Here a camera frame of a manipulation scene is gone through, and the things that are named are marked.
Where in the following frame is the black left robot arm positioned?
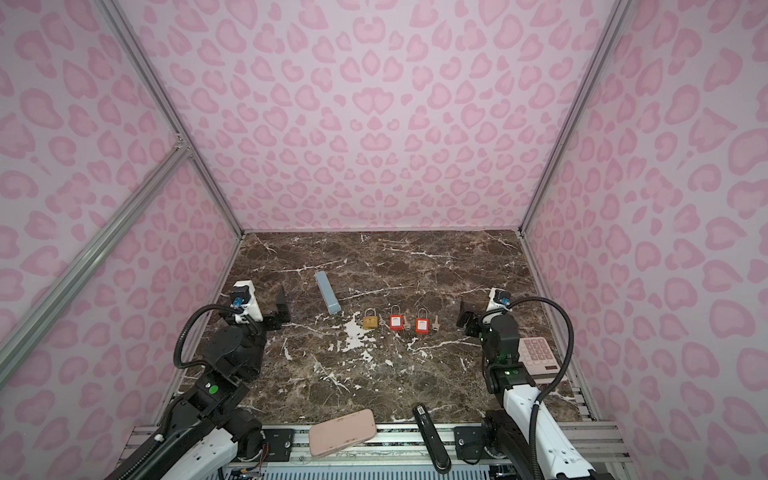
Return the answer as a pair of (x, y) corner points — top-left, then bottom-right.
(109, 281), (291, 479)

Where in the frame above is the pink smartphone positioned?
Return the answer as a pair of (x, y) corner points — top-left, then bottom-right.
(308, 409), (377, 458)

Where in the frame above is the diagonal aluminium frame bar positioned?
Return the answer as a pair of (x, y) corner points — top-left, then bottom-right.
(1, 141), (190, 385)

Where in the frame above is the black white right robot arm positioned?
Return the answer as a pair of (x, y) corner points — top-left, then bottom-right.
(457, 288), (612, 479)

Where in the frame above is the black handheld device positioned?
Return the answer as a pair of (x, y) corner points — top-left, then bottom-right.
(412, 403), (452, 474)

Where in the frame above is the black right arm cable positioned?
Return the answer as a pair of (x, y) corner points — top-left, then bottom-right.
(503, 296), (576, 480)

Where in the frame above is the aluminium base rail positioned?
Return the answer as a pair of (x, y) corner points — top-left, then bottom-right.
(110, 421), (637, 480)

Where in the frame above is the red key fob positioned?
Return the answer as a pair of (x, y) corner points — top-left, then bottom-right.
(415, 307), (431, 335)
(389, 305), (405, 332)

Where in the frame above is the brass padlock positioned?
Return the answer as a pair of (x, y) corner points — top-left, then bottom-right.
(362, 308), (379, 330)

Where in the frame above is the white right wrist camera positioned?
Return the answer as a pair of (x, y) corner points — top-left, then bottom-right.
(486, 288), (512, 313)

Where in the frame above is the light blue rectangular bar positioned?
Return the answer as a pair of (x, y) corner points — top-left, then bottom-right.
(315, 271), (342, 315)

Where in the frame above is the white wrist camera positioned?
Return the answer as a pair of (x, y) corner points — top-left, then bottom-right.
(486, 288), (512, 313)
(230, 280), (264, 324)

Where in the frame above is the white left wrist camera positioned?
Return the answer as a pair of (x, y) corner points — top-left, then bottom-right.
(230, 280), (264, 324)

